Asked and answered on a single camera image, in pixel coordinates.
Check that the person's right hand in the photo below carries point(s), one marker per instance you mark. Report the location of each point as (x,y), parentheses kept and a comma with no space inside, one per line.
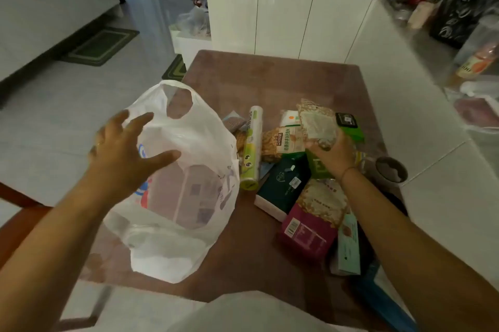
(337,158)

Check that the person's left hand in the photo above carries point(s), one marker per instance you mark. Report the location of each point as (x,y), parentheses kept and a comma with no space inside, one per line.
(117,164)

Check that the green noodle packet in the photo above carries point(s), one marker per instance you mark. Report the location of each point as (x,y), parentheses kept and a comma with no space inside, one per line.
(284,142)

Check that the white green glove packet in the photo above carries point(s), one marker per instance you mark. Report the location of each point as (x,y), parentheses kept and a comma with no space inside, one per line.
(290,119)

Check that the dark green tissue box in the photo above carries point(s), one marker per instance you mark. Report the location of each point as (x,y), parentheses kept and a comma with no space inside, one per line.
(280,187)

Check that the magenta beige nut box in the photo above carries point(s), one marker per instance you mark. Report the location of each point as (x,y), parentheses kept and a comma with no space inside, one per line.
(308,234)

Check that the yellow green film roll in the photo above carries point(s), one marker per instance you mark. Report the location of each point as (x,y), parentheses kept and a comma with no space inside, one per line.
(252,148)

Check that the long light green box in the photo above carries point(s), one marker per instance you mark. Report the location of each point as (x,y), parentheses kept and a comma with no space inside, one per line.
(348,250)

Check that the white plastic bag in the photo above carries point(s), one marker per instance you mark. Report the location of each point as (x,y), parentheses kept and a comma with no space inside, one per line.
(183,250)

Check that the light blue white packet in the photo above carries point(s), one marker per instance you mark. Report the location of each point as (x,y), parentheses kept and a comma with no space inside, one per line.
(234,122)

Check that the person's left forearm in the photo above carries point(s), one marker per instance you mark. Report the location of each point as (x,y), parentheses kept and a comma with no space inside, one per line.
(58,257)

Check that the person's right forearm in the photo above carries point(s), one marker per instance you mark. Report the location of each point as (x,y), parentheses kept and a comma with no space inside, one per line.
(409,261)

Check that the clear food bag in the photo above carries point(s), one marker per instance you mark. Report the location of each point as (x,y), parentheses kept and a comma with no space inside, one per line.
(475,109)

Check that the clear plastic bag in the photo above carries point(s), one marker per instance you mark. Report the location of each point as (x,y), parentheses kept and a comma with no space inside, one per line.
(193,22)

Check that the person's white shirt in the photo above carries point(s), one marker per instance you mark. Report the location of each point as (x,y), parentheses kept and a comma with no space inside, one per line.
(253,316)

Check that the black patterned bag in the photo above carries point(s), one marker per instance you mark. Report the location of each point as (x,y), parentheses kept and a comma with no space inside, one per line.
(460,12)

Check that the grey metal cup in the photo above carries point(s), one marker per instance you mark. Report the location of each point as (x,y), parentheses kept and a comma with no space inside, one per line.
(390,172)

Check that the white counter steel top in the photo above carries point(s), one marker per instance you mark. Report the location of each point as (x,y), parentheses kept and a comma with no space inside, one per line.
(409,90)

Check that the reddish brown table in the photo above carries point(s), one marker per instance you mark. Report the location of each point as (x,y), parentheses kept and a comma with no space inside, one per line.
(273,82)

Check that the small green doormat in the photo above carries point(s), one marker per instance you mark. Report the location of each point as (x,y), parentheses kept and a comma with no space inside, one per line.
(175,70)

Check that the large green doormat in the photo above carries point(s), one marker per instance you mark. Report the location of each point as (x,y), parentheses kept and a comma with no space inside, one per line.
(99,46)

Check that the white low box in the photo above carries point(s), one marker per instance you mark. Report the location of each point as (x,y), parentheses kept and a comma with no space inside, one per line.
(193,49)

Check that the white three door cabinet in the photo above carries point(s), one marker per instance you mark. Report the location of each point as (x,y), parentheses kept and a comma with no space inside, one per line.
(280,20)

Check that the orange drink bottle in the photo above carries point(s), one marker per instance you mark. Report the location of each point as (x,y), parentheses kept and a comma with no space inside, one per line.
(473,64)

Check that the beige bottle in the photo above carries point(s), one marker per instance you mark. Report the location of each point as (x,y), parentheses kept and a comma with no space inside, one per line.
(421,14)

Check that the glass dish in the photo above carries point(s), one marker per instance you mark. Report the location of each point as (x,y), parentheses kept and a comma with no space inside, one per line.
(397,2)

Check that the long white cabinet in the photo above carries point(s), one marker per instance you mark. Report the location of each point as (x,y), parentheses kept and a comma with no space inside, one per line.
(46,4)

